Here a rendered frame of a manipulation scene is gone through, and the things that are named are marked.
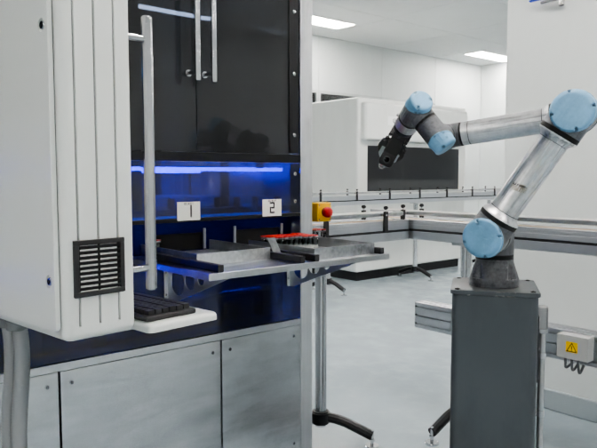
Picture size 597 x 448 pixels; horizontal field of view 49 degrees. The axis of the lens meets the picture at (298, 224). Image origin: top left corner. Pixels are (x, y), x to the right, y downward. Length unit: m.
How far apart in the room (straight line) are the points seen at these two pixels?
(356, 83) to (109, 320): 8.01
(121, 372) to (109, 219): 0.79
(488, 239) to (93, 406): 1.25
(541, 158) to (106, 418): 1.47
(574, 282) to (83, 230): 2.45
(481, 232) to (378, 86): 7.69
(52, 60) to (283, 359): 1.46
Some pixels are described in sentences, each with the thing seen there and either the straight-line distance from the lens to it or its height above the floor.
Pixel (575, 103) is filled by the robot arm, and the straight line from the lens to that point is 1.90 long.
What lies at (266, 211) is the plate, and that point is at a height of 1.01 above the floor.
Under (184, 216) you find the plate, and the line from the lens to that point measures 2.12.
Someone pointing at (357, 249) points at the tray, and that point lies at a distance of 2.08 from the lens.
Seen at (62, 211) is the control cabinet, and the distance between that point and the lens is 1.36.
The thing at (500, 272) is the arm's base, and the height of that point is 0.84.
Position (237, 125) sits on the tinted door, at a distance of 2.25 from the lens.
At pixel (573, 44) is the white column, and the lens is 3.34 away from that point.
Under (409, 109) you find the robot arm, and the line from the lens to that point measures 2.01.
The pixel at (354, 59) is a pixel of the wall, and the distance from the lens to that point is 9.24.
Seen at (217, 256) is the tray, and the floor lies 0.90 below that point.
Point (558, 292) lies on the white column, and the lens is 3.35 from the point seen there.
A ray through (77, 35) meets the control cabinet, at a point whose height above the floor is 1.41.
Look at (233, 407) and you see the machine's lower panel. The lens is 2.35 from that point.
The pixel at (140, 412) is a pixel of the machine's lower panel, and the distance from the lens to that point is 2.17.
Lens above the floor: 1.13
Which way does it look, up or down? 4 degrees down
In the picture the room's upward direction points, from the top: straight up
